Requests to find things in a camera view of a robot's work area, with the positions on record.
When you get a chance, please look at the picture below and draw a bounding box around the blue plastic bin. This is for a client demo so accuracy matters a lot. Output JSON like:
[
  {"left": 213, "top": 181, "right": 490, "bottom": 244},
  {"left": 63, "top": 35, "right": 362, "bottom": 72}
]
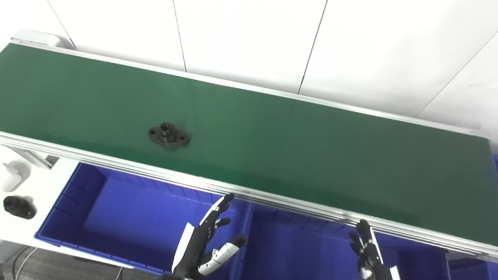
[
  {"left": 447, "top": 154, "right": 498, "bottom": 280},
  {"left": 230, "top": 202, "right": 452, "bottom": 280},
  {"left": 34, "top": 163, "right": 253, "bottom": 275}
]

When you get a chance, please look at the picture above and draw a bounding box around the white conveyor end cap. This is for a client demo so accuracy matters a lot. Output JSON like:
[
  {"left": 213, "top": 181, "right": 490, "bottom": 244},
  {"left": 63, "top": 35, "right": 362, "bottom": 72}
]
[{"left": 11, "top": 30, "right": 77, "bottom": 51}]

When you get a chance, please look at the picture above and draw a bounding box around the green conveyor belt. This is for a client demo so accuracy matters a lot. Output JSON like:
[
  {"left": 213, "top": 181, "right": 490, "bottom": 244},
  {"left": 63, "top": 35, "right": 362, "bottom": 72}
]
[
  {"left": 0, "top": 37, "right": 498, "bottom": 263},
  {"left": 0, "top": 43, "right": 498, "bottom": 247}
]

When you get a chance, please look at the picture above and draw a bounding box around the aluminium conveyor support bracket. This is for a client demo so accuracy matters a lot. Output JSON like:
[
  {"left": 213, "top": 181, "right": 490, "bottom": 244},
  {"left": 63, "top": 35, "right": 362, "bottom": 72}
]
[{"left": 0, "top": 145, "right": 53, "bottom": 170}]

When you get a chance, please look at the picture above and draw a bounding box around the white plastic part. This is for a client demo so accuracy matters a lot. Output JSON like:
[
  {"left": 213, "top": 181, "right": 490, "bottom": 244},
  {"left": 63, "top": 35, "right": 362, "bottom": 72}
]
[{"left": 0, "top": 161, "right": 32, "bottom": 193}]

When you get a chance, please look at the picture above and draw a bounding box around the white floor cable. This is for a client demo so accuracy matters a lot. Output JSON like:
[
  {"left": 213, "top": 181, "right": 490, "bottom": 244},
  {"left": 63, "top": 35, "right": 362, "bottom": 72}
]
[{"left": 14, "top": 246, "right": 40, "bottom": 280}]

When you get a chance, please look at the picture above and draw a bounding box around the black flange part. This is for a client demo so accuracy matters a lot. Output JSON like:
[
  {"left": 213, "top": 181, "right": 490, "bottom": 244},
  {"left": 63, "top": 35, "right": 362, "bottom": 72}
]
[
  {"left": 3, "top": 196, "right": 37, "bottom": 220},
  {"left": 148, "top": 122, "right": 191, "bottom": 149}
]

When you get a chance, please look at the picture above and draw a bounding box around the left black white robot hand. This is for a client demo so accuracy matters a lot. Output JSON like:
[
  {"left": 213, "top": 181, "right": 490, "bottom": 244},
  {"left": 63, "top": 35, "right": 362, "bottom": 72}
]
[{"left": 171, "top": 193, "right": 247, "bottom": 280}]

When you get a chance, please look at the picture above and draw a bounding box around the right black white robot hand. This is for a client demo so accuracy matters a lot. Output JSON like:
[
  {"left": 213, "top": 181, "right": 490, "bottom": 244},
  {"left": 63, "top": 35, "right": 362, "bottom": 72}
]
[{"left": 349, "top": 220, "right": 401, "bottom": 280}]

